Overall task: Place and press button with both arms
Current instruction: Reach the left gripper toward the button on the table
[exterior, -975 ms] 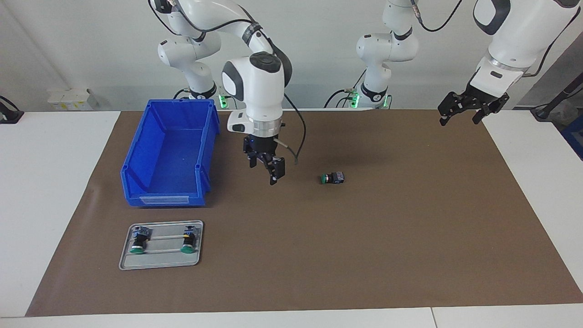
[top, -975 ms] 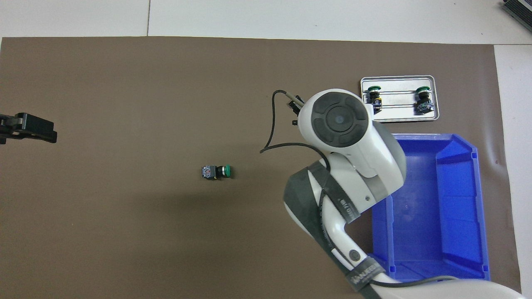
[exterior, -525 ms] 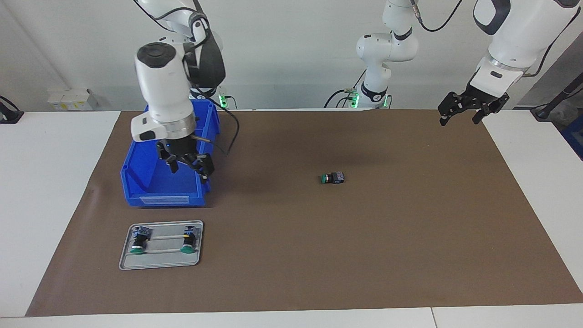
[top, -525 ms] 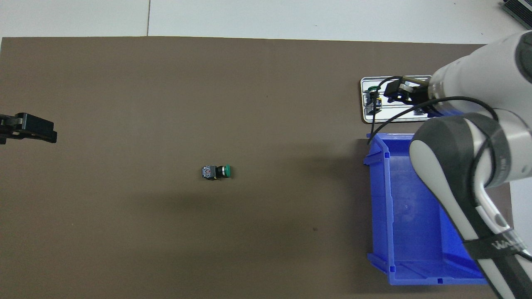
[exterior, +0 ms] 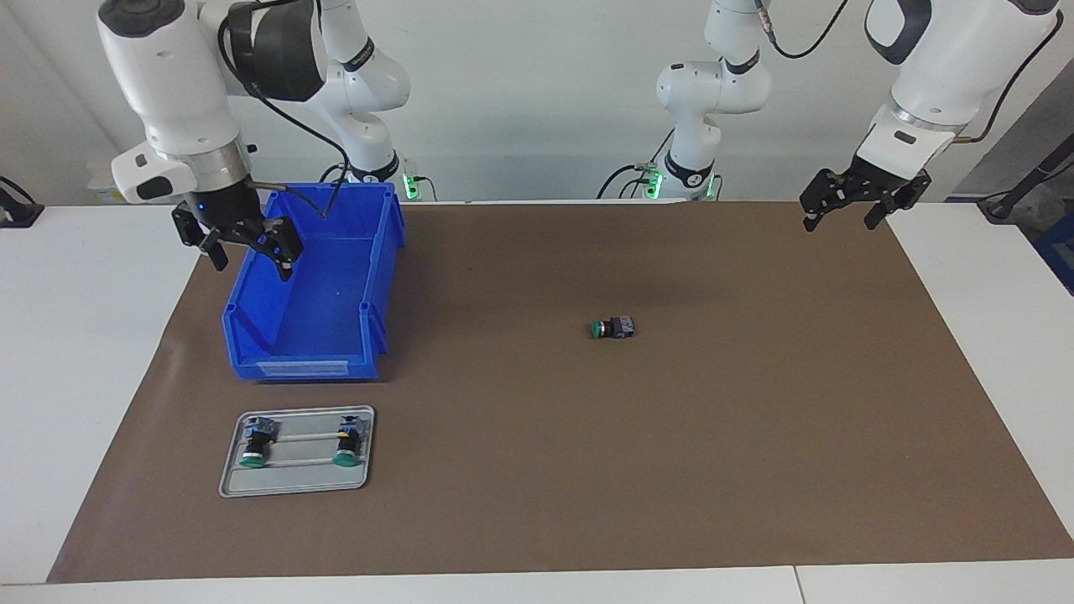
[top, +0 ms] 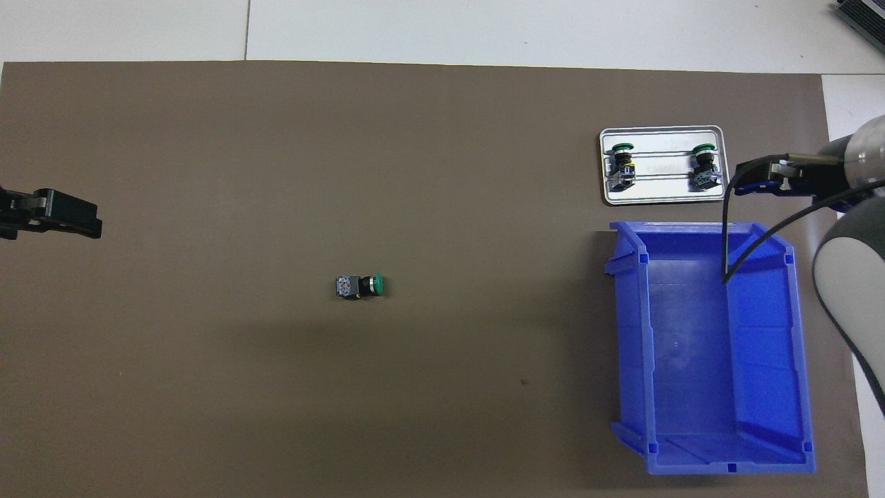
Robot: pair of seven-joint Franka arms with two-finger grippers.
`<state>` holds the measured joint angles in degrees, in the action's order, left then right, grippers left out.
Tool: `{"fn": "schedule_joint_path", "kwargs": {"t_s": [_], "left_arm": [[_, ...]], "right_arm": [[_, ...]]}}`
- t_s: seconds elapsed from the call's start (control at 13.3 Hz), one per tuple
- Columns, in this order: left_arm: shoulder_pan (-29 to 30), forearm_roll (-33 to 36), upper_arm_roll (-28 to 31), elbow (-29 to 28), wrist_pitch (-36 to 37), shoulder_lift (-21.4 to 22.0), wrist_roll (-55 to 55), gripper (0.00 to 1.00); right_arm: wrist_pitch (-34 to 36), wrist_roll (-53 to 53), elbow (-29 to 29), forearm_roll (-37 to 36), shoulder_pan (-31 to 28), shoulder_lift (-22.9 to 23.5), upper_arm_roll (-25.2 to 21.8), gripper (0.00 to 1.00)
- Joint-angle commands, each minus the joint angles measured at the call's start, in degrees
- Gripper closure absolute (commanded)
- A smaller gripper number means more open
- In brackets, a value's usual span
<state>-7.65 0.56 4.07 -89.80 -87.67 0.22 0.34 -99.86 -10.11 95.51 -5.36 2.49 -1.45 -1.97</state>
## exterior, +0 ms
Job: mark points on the blue plastic storage bin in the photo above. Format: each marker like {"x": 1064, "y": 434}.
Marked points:
{"x": 319, "y": 319}

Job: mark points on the green push button, yellow label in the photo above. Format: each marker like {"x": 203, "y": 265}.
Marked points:
{"x": 346, "y": 445}

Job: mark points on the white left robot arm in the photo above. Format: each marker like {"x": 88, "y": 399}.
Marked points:
{"x": 713, "y": 92}

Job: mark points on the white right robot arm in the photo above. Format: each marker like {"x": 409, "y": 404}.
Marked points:
{"x": 176, "y": 84}

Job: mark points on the brown table mat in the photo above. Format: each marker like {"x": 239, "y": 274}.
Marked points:
{"x": 629, "y": 436}

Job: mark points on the black stand pole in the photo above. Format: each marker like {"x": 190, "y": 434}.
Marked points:
{"x": 1036, "y": 176}

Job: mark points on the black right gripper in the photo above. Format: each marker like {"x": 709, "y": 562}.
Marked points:
{"x": 225, "y": 208}

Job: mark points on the black clamp mount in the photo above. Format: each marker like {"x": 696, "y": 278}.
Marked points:
{"x": 17, "y": 214}

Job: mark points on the blue crate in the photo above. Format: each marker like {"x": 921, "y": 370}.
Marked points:
{"x": 1059, "y": 252}

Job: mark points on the silver metal tray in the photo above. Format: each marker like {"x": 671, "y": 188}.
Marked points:
{"x": 302, "y": 482}

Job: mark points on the green push button switch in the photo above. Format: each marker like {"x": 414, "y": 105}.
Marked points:
{"x": 256, "y": 443}
{"x": 612, "y": 328}

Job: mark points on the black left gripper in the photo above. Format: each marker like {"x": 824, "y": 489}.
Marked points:
{"x": 877, "y": 180}

